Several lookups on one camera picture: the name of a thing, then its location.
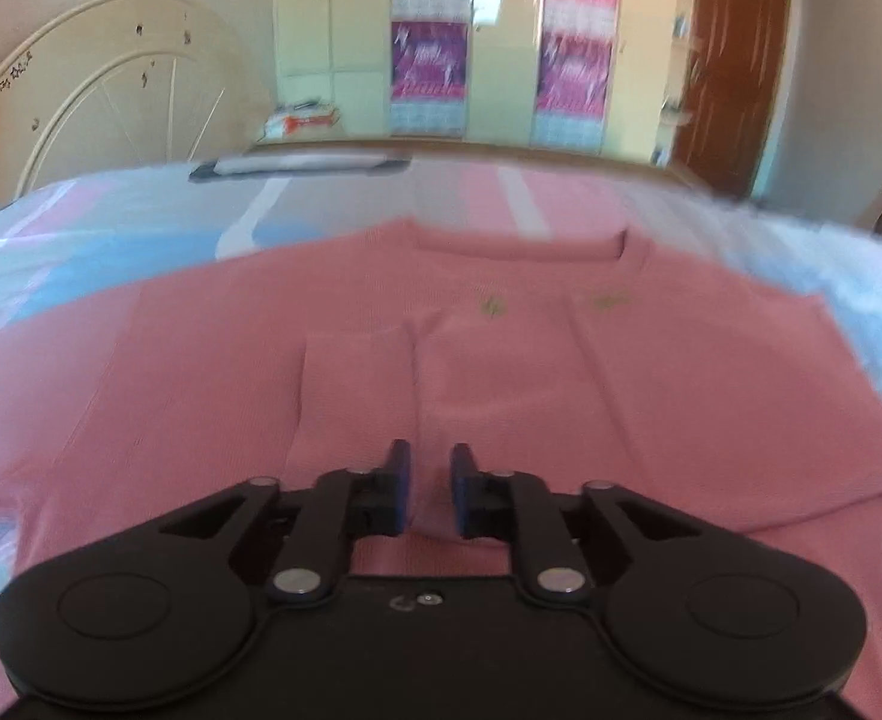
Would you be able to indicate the cream corner shelf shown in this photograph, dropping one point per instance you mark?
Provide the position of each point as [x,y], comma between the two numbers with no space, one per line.
[677,105]

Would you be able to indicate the patterned bed sheet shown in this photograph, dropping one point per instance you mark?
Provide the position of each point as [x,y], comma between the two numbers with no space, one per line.
[73,240]

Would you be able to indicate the cream wardrobe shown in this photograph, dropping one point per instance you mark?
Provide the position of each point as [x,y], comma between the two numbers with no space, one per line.
[343,30]

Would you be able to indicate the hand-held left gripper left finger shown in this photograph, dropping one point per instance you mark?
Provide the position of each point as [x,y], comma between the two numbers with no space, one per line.
[400,491]

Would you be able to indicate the brown wooden door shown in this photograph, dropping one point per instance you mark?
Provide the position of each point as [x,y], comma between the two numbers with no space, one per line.
[733,67]

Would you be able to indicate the cream curved headboard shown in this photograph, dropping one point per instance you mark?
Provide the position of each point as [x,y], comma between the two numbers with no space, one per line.
[73,90]

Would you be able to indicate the white orange box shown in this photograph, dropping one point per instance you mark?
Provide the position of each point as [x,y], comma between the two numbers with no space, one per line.
[298,120]

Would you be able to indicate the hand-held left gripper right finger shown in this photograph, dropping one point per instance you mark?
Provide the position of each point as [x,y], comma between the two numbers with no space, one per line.
[459,495]

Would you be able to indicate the wooden bed frame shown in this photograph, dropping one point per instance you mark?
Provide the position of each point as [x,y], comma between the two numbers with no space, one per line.
[523,154]

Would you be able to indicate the pink sweater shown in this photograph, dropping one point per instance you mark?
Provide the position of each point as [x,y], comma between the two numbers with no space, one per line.
[576,390]

